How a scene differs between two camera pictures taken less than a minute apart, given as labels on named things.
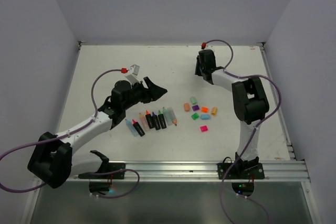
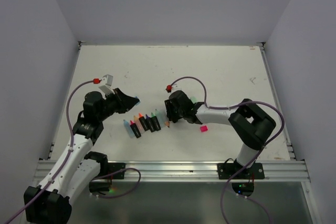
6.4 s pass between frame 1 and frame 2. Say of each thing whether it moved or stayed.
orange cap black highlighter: moved
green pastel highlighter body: moved
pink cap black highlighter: moved
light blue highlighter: moved
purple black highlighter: moved
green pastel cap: stayed
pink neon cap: stayed
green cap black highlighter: moved
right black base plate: stayed
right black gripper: moved
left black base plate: stayed
